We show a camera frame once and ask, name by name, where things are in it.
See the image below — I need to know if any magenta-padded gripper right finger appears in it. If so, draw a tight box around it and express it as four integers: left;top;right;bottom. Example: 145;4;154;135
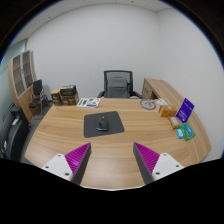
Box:
132;142;184;185

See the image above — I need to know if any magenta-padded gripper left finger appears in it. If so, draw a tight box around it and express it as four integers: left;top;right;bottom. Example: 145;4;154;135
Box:
40;142;92;186

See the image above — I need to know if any black computer mouse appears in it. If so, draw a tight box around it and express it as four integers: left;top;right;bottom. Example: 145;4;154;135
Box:
96;115;111;132

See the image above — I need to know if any dark grey mouse pad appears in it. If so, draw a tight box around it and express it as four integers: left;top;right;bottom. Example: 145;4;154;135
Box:
83;110;126;139

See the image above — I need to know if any small blue packet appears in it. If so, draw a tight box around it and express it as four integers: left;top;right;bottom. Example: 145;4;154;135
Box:
175;128;185;140

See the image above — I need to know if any small tan labelled box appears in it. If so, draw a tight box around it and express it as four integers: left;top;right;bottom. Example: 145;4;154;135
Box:
167;116;181;130

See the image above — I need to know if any orange cardboard box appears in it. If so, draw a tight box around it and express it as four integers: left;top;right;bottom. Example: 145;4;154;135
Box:
158;105;178;118

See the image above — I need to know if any round grey disc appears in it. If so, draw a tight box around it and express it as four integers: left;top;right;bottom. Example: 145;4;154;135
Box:
139;98;157;111

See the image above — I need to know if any white green leaflet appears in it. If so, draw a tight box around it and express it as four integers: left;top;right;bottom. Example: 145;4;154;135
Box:
76;97;102;109

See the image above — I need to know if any brown printed box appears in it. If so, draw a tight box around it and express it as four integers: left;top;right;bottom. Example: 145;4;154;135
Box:
61;94;80;106

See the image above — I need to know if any purple product card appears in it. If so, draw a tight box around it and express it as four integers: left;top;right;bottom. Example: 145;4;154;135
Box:
175;97;195;124

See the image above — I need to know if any small brown cardboard box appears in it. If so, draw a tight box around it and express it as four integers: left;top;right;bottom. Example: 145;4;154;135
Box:
50;88;63;106

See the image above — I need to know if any large black office chair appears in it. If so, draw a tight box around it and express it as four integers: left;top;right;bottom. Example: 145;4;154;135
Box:
0;105;31;163

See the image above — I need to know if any black printed box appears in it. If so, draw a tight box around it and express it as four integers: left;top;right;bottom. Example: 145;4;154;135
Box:
59;84;78;97

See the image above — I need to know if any wooden side desk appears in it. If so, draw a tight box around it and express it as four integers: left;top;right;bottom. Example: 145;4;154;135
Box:
141;77;188;104

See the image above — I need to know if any black mesh office chair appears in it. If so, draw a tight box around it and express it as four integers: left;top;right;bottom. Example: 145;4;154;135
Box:
97;69;144;100

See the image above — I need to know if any small black visitor chair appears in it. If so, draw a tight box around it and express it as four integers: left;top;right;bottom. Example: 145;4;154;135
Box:
28;79;51;116

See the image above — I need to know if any wooden shelf unit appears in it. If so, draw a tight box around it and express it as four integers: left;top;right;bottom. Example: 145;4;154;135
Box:
7;49;43;123

